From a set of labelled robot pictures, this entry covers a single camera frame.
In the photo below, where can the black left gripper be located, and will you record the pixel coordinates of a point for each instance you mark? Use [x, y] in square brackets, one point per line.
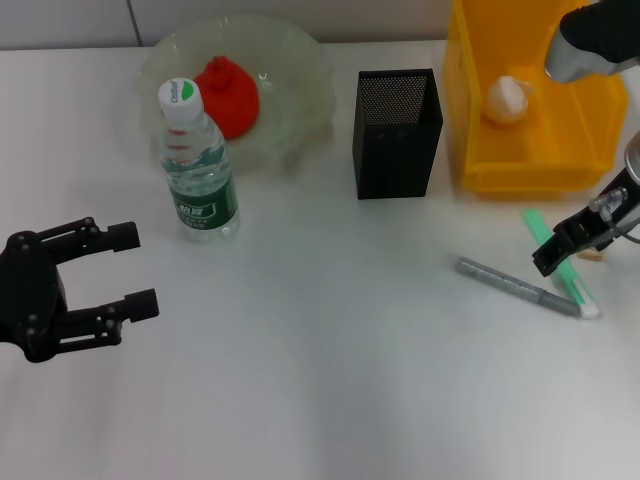
[30, 295]

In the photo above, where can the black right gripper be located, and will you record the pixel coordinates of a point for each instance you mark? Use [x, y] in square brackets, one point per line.
[580, 230]

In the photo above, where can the beige eraser with barcode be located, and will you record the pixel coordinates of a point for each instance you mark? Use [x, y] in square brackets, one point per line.
[592, 257]

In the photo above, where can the green pen with white cap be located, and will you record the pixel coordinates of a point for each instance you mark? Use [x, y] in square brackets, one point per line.
[575, 290]

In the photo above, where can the clear green-label water bottle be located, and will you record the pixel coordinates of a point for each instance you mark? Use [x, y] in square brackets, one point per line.
[200, 190]

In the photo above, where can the white paper ball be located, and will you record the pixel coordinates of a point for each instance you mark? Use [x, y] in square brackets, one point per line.
[507, 100]

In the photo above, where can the red-orange toy orange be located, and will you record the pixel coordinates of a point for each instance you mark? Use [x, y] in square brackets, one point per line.
[237, 100]

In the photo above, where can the grey marker pen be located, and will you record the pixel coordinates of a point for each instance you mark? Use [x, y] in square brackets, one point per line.
[505, 282]

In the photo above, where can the black mesh pen holder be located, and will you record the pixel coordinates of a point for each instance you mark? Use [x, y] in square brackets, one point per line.
[395, 150]

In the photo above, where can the clear glass fruit plate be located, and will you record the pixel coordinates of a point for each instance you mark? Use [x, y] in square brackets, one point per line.
[295, 65]

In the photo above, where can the yellow plastic bin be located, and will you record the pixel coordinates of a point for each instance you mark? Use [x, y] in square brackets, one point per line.
[525, 150]

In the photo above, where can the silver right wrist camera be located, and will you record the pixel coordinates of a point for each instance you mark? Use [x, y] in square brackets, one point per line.
[590, 35]

